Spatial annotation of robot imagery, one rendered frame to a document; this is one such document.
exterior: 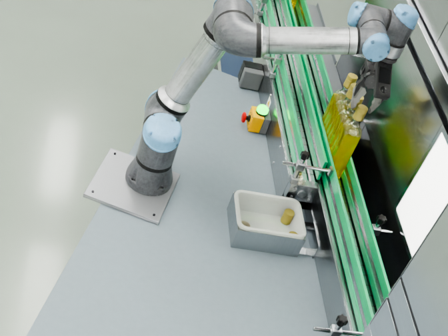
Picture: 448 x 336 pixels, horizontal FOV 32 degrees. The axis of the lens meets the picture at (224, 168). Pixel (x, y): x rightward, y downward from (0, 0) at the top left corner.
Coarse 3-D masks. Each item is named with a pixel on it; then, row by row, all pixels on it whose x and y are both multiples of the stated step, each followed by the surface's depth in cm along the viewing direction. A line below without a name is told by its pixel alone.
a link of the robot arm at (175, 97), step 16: (224, 0) 221; (240, 0) 221; (208, 32) 224; (208, 48) 227; (192, 64) 232; (208, 64) 231; (176, 80) 237; (192, 80) 234; (160, 96) 240; (176, 96) 239; (192, 96) 241; (160, 112) 240; (176, 112) 241
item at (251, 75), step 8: (248, 64) 305; (256, 64) 307; (240, 72) 308; (248, 72) 301; (256, 72) 302; (240, 80) 305; (248, 80) 303; (256, 80) 304; (248, 88) 306; (256, 88) 306
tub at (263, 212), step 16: (240, 192) 245; (256, 192) 247; (240, 208) 249; (256, 208) 250; (272, 208) 250; (288, 208) 251; (240, 224) 234; (256, 224) 247; (272, 224) 249; (304, 224) 242
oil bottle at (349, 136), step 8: (344, 128) 247; (352, 128) 245; (360, 128) 246; (344, 136) 246; (352, 136) 246; (360, 136) 246; (336, 144) 251; (344, 144) 248; (352, 144) 248; (336, 152) 250; (344, 152) 250; (352, 152) 250; (336, 160) 252; (344, 160) 252; (336, 168) 254; (344, 168) 255
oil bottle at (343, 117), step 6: (342, 114) 251; (348, 114) 249; (336, 120) 254; (342, 120) 250; (348, 120) 249; (336, 126) 253; (330, 132) 258; (336, 132) 252; (330, 138) 257; (330, 144) 256
